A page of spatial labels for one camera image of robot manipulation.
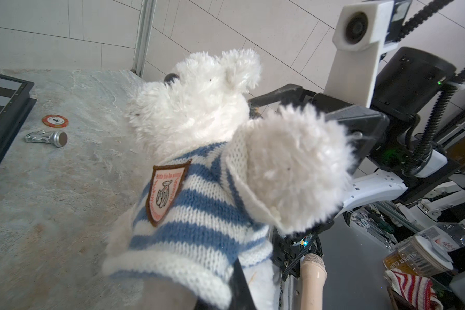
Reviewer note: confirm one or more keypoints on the beige handle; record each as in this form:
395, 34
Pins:
313, 276

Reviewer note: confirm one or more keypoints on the clear plastic bottle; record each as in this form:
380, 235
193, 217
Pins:
451, 236

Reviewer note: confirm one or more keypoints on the red poker chip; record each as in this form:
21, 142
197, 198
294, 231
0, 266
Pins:
55, 121

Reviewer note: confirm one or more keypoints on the red white striped cloth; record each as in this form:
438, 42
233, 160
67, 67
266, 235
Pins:
416, 290

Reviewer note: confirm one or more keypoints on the white teddy bear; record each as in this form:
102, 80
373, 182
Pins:
299, 162

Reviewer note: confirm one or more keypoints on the silver chess piece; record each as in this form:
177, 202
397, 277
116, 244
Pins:
57, 138

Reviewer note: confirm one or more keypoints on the right green circuit board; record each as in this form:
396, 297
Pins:
302, 243

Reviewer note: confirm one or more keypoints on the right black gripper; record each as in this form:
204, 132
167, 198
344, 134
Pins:
404, 86

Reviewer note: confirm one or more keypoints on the black folded chess board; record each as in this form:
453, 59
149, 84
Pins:
15, 106

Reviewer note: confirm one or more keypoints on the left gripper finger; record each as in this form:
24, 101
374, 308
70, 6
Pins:
241, 295

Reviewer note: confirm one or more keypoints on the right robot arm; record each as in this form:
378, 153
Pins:
400, 185

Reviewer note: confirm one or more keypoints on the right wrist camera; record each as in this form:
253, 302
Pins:
365, 32

